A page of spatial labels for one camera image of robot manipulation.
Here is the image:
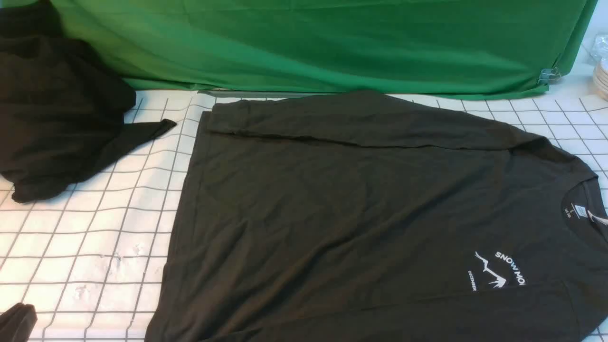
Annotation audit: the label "black cloth corner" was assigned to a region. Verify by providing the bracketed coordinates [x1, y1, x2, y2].
[0, 303, 38, 342]

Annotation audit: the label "gray long-sleeved shirt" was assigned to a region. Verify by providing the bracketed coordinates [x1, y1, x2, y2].
[144, 91, 607, 342]

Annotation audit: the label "green backdrop cloth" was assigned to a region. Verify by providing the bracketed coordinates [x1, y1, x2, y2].
[52, 0, 597, 100]

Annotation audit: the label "white grid tablecloth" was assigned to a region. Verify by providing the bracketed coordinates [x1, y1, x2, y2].
[0, 90, 608, 342]

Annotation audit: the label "metal binder clip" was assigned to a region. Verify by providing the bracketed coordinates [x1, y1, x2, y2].
[538, 67, 562, 86]

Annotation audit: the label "black cloth pile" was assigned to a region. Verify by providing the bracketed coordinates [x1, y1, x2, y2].
[0, 0, 176, 203]

